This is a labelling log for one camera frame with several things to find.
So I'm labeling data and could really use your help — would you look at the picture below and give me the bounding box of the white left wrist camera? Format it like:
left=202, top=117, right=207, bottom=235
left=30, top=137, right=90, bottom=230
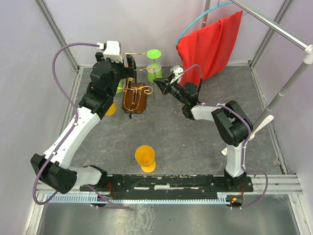
left=96, top=40, right=123, bottom=63

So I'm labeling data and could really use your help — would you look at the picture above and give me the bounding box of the green plastic goblet front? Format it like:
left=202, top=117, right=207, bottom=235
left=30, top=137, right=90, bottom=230
left=146, top=49, right=162, bottom=83

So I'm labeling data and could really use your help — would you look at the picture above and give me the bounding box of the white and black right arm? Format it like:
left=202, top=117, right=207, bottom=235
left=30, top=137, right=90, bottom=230
left=154, top=77, right=253, bottom=191

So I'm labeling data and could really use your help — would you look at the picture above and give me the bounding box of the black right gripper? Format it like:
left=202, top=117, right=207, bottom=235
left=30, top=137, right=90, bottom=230
left=153, top=75, right=186, bottom=106

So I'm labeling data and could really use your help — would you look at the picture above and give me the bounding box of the silver metal pole frame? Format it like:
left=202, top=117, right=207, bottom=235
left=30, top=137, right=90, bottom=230
left=229, top=0, right=313, bottom=130

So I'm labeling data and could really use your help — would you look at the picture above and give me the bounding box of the white plastic strip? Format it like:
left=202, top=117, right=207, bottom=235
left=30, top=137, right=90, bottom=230
left=221, top=115, right=274, bottom=156

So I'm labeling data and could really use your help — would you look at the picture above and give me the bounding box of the clear wine glass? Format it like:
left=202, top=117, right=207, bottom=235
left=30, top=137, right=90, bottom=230
left=146, top=64, right=162, bottom=83

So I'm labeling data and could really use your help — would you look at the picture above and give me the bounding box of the gold wire glass rack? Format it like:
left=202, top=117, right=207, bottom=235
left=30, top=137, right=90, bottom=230
left=122, top=52, right=154, bottom=119

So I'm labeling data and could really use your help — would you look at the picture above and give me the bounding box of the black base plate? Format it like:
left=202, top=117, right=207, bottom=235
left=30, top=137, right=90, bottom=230
left=92, top=174, right=253, bottom=201

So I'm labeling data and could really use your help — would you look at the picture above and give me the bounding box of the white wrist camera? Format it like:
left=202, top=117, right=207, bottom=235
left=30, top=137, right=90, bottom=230
left=96, top=40, right=123, bottom=63
left=170, top=65, right=184, bottom=84

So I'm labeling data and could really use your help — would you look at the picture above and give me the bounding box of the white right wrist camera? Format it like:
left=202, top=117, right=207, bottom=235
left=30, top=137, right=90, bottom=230
left=170, top=65, right=184, bottom=84

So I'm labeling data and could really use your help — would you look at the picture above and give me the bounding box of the orange plastic goblet front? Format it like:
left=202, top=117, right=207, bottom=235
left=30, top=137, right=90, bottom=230
left=135, top=145, right=156, bottom=173

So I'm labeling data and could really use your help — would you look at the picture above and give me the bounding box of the red cloth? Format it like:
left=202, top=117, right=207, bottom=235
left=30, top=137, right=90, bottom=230
left=176, top=11, right=243, bottom=86

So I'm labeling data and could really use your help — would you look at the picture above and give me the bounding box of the teal hose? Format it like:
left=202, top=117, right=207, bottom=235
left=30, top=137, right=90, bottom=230
left=174, top=0, right=250, bottom=47

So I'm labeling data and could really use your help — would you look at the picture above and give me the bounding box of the orange plastic goblet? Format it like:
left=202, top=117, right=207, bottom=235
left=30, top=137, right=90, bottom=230
left=135, top=145, right=156, bottom=173
left=105, top=102, right=116, bottom=116

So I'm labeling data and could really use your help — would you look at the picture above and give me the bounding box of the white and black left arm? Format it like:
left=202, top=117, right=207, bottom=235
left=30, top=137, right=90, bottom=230
left=30, top=52, right=136, bottom=194

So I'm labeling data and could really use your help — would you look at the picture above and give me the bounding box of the green plastic goblet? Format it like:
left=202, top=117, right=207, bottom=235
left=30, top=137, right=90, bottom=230
left=146, top=49, right=162, bottom=83
left=116, top=81, right=124, bottom=94

